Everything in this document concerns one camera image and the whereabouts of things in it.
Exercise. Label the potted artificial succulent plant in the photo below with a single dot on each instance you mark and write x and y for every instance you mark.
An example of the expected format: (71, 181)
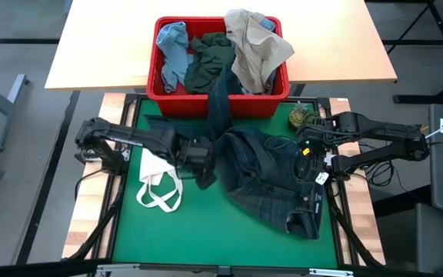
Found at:
(300, 115)

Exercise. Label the grey cabinet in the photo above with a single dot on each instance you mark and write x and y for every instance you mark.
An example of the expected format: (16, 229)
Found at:
(410, 238)

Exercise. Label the light blue denim garment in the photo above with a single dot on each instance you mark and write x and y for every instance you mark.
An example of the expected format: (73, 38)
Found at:
(173, 50)

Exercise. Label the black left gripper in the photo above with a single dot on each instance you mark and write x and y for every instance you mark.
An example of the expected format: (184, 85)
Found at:
(194, 154)

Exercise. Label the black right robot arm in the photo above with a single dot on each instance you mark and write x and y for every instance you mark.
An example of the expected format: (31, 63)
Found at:
(379, 132)

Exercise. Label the dark blue denim jeans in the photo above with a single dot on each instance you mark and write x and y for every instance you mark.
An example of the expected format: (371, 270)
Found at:
(267, 181)

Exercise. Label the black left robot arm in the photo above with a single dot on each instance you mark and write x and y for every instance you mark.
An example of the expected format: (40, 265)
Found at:
(129, 134)

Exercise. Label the cream canvas tote bag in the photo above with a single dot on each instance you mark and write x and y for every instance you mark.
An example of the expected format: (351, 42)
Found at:
(154, 165)

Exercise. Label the beige garment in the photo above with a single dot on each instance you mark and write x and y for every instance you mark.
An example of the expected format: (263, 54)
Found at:
(258, 50)

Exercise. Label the grey desk leg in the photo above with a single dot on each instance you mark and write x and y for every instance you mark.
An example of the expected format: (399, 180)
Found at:
(10, 107)

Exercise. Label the light wooden desk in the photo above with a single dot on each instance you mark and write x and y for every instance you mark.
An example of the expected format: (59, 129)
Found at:
(110, 46)

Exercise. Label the black desk leg frame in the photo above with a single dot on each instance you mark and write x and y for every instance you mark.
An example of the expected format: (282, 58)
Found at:
(417, 99)

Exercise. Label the dark green garment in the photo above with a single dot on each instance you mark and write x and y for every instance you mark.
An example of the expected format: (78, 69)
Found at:
(210, 61)

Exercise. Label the green table mat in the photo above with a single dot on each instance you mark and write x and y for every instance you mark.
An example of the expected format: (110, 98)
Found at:
(206, 238)

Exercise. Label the red plastic laundry basket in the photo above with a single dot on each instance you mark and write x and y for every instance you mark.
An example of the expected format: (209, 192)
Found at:
(190, 105)

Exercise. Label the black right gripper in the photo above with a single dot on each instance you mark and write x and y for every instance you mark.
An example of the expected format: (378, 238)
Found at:
(314, 148)

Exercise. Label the black aluminium table frame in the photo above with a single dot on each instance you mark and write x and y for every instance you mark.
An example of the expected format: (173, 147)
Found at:
(339, 246)

